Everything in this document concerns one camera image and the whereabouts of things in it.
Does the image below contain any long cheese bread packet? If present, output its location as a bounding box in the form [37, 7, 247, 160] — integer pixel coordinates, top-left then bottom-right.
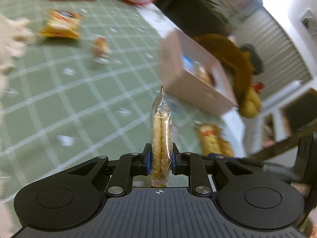
[195, 121, 235, 157]

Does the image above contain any red rice cracker packet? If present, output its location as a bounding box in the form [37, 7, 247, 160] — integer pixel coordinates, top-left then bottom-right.
[149, 88, 173, 187]

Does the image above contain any small clear snack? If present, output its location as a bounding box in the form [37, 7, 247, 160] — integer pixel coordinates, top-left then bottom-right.
[90, 36, 122, 65]

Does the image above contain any yellow panda snack bag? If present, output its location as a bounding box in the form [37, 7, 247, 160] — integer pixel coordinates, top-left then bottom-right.
[38, 9, 83, 40]

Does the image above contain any blue white snack bag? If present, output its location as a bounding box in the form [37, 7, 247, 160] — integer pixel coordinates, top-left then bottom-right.
[182, 55, 201, 75]

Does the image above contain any yellow jacket on chair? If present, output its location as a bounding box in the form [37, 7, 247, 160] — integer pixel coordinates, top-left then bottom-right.
[239, 43, 265, 118]

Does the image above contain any green checked tablecloth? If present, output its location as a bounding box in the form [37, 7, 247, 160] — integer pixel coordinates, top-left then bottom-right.
[0, 0, 239, 204]

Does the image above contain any pink cardboard box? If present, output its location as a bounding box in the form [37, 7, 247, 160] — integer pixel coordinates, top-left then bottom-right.
[160, 29, 238, 116]

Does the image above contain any brown fuzzy coat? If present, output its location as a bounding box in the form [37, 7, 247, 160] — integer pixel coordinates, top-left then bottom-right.
[193, 34, 253, 106]

